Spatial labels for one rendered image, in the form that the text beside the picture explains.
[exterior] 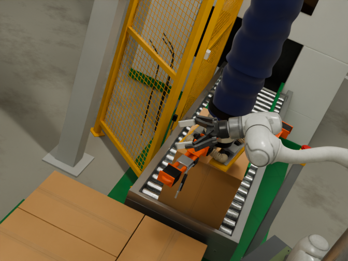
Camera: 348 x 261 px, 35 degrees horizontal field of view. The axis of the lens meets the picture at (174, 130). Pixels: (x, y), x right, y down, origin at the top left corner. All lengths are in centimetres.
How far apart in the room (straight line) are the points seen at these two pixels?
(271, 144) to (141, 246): 121
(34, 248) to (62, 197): 42
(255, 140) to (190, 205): 127
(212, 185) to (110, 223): 61
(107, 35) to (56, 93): 153
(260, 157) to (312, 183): 322
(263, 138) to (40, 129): 279
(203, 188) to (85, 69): 123
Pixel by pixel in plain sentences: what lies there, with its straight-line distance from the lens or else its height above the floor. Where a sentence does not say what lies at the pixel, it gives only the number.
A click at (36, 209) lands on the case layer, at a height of 54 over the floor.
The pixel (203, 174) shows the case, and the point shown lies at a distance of 314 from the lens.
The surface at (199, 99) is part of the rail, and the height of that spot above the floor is 60.
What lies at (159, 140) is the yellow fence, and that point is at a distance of 395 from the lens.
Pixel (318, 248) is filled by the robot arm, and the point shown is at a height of 108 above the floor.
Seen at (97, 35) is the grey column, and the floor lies 110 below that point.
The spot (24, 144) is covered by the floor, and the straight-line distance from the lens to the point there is 443.
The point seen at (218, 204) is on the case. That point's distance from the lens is 323.
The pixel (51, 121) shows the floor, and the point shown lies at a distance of 473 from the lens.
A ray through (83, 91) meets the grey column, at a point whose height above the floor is 67.
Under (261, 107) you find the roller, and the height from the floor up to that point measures 55.
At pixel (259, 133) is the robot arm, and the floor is 165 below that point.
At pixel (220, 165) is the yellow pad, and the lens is 284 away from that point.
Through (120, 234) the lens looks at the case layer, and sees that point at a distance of 309.
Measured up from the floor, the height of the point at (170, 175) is 125.
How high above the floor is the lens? 265
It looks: 31 degrees down
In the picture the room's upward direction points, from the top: 21 degrees clockwise
